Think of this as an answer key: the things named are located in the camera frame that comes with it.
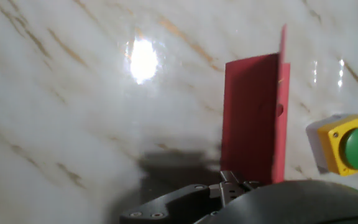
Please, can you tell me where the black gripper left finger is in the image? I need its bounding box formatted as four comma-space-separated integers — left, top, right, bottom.
119, 170, 234, 224

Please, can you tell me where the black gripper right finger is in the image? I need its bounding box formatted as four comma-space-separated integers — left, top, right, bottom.
232, 171, 263, 200

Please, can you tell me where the green button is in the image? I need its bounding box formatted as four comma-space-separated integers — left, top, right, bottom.
305, 113, 358, 177

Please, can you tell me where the red folded cardboard stand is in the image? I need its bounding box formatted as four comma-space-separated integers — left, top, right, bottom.
220, 24, 291, 185

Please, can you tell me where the marble pattern board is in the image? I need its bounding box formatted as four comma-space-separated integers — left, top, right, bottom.
0, 0, 358, 224

